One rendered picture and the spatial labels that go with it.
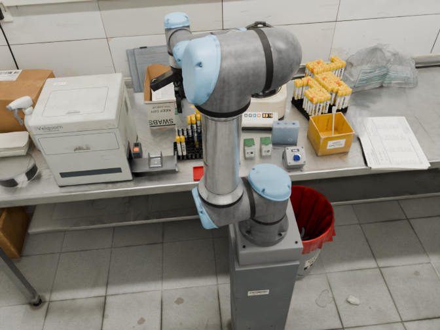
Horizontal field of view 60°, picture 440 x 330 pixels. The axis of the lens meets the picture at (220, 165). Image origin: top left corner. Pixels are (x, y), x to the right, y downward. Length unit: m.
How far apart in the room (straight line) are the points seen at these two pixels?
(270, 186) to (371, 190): 1.38
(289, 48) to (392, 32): 1.38
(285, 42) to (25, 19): 1.37
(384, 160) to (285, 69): 0.92
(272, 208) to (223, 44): 0.49
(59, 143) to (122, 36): 0.66
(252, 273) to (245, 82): 0.70
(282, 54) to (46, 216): 1.83
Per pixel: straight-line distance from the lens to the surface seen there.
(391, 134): 1.69
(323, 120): 1.59
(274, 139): 1.52
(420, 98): 1.98
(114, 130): 1.30
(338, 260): 2.30
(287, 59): 0.71
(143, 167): 1.44
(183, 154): 1.48
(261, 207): 1.00
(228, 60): 0.67
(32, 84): 1.79
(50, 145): 1.39
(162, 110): 1.60
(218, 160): 0.83
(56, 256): 2.46
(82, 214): 2.23
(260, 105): 1.60
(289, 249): 1.16
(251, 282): 1.27
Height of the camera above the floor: 1.91
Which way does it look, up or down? 45 degrees down
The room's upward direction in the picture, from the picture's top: 3 degrees counter-clockwise
